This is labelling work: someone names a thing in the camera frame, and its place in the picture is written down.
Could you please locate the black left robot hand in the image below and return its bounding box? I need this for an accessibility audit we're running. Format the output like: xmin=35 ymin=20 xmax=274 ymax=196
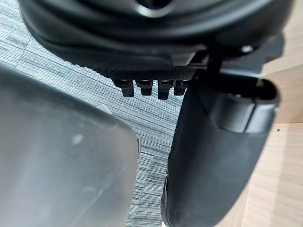
xmin=18 ymin=0 xmax=294 ymax=227

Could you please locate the wooden cabinet door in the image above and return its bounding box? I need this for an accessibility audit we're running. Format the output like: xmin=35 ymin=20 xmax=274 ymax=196
xmin=236 ymin=0 xmax=303 ymax=227

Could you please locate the silver left robot leg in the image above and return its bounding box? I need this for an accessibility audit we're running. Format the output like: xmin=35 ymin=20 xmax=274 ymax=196
xmin=0 ymin=63 xmax=141 ymax=227

